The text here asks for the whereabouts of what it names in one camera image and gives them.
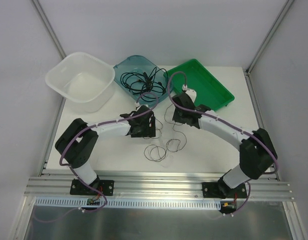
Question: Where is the thin black USB cable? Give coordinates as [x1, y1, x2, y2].
[120, 65, 168, 96]

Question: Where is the aluminium mounting rail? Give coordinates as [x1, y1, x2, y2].
[25, 169, 296, 202]

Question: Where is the teal translucent plastic tray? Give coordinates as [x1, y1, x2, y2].
[114, 55, 169, 106]

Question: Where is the aluminium frame post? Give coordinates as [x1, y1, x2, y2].
[245, 0, 295, 75]
[30, 0, 67, 60]

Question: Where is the right aluminium frame post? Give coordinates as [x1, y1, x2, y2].
[245, 0, 295, 75]

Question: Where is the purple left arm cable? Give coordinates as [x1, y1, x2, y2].
[32, 92, 159, 223]

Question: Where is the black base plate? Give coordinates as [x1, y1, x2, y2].
[201, 182, 247, 199]
[70, 179, 115, 196]

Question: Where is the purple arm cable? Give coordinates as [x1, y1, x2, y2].
[167, 71, 280, 221]
[32, 92, 159, 223]

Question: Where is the thick black USB cable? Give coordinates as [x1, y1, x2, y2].
[128, 69, 168, 103]
[120, 72, 154, 95]

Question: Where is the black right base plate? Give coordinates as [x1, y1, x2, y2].
[201, 182, 247, 199]

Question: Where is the white slotted cable duct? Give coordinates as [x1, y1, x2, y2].
[35, 197, 221, 211]

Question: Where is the white plastic tub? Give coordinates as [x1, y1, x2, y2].
[45, 52, 115, 113]

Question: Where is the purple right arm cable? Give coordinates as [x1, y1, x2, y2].
[167, 71, 280, 221]

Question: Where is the green plastic tray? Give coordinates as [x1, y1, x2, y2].
[164, 59, 235, 111]

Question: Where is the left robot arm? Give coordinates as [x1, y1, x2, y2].
[55, 105, 156, 196]

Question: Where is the thin brown wire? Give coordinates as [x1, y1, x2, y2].
[143, 103, 188, 162]

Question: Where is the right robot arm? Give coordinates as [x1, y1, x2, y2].
[170, 91, 277, 199]

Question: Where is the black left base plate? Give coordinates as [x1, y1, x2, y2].
[70, 179, 115, 196]

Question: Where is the left aluminium frame post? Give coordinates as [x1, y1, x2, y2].
[30, 0, 67, 60]

